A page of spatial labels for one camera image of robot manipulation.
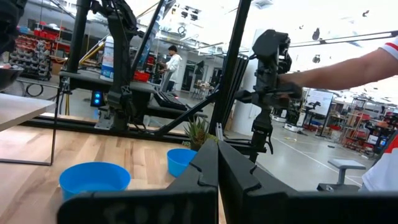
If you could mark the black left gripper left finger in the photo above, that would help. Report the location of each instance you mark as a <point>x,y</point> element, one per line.
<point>155,207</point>

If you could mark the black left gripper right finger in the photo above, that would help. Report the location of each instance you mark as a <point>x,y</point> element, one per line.
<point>280,208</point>

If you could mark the blue plastic bowl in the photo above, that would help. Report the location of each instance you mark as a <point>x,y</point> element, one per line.
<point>93,177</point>
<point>177,161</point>

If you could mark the storage rack with red bins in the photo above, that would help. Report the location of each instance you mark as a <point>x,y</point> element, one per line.
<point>29,56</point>

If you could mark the grey stool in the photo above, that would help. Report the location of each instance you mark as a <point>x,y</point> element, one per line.
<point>345,164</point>

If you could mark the green succulent plant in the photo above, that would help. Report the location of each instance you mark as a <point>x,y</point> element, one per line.
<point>197,133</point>

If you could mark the wooden riser shelf black legs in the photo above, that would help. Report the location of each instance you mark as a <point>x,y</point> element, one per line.
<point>18,109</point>

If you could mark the black desk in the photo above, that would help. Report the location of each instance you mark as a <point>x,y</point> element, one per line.
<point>84,79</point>

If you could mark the white plastic container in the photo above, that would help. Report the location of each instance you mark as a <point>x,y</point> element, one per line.
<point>107,62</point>

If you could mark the black computer keyboard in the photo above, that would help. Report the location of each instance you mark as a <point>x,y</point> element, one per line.
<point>169,101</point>

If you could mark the person's torso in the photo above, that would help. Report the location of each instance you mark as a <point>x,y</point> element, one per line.
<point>384,171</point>

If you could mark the white monitor screen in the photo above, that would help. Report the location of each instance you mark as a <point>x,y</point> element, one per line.
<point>320,101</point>

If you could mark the black box with blue lights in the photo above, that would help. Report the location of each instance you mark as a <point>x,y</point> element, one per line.
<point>97,99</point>

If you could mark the person's hand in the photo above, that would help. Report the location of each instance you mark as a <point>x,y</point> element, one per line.
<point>290,90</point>

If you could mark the red plastic bin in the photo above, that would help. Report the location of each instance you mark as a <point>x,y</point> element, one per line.
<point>141,76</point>

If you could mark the person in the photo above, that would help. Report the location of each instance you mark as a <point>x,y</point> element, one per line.
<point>172,67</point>

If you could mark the long ceiling light bar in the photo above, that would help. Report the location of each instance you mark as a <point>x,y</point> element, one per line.
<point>348,39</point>

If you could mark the black frame post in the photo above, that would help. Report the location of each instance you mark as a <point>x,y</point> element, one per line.
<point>77,37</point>
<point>230,62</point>

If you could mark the black diagonal frame brace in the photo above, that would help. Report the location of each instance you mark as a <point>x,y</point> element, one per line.
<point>146,34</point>

